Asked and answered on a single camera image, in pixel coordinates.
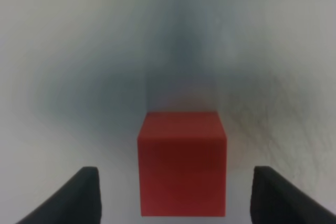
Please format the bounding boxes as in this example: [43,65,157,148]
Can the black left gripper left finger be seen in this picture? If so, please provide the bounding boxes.
[19,167,102,224]

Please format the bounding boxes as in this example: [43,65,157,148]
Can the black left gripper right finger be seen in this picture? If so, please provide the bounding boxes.
[250,166,335,224]

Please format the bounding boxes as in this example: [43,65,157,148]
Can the red cube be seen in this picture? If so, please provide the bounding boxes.
[137,112,227,217]

